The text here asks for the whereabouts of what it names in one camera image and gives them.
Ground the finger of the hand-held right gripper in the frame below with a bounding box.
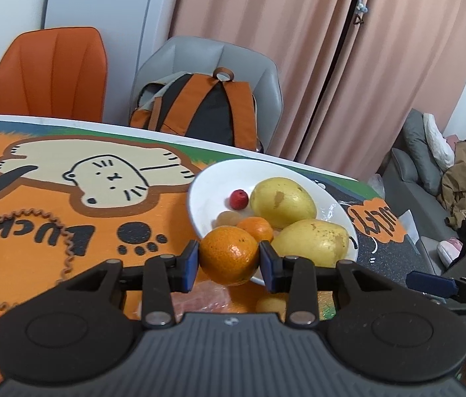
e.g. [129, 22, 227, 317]
[405, 271, 466, 304]

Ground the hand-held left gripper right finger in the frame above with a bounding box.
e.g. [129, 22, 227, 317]
[259, 240, 412, 328]

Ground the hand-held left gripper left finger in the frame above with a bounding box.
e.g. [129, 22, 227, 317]
[53, 239, 200, 328]

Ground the mandarin orange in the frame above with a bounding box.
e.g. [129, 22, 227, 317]
[199, 225, 261, 286]
[236, 217, 274, 244]

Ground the yellow pear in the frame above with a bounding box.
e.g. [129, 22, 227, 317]
[272, 219, 350, 269]
[250, 177, 318, 230]

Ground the white plate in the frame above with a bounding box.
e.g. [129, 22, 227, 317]
[187, 158, 359, 287]

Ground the pink slipper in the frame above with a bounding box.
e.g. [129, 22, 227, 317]
[437, 237, 466, 264]

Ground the small light brown fruit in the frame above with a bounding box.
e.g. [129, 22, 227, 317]
[216, 210, 242, 231]

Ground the small red fruit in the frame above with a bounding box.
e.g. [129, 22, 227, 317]
[229, 189, 250, 211]

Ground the grey sofa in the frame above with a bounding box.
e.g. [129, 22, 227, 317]
[381, 108, 466, 284]

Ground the grey pillow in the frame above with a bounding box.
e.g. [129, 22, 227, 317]
[400, 108, 445, 183]

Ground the white pillow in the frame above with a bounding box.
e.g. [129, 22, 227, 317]
[422, 112, 456, 173]

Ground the cartoon cat table mat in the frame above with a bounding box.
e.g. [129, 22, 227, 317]
[0, 117, 438, 397]

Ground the orange and black backpack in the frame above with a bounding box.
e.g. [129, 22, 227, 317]
[128, 67, 265, 154]

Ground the grey chair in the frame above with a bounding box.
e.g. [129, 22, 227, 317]
[133, 36, 284, 156]

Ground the pink curtain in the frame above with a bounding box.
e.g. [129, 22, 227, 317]
[168, 0, 466, 181]

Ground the orange chair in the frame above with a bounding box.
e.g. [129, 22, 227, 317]
[0, 27, 109, 123]

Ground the white cabinet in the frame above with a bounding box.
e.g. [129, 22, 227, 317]
[43, 0, 185, 113]

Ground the brown beaded cord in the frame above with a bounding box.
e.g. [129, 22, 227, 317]
[0, 208, 77, 312]

